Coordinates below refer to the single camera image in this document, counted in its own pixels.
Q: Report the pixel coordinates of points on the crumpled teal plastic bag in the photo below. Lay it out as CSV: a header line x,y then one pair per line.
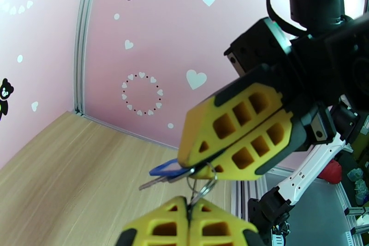
x,y
356,174
362,193

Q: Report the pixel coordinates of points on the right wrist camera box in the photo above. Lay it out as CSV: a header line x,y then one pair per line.
x,y
253,43

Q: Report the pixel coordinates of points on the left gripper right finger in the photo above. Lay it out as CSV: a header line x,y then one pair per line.
x,y
219,228

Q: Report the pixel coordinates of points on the aluminium profile bars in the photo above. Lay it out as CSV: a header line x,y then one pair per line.
x,y
357,212

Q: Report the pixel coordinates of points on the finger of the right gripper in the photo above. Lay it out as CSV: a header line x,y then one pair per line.
x,y
245,171
201,121

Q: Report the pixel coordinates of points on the red bag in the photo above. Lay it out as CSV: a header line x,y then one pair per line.
x,y
331,171

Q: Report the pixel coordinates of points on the aluminium corner post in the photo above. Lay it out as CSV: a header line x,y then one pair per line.
x,y
83,37

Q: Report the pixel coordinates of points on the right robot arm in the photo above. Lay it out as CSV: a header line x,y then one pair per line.
x,y
311,173

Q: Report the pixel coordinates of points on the grey steel platform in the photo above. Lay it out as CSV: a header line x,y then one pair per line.
x,y
317,219

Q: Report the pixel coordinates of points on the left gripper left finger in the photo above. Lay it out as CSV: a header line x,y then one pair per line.
x,y
161,225

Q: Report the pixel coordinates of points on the aluminium mounting rail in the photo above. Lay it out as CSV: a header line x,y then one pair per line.
x,y
240,196

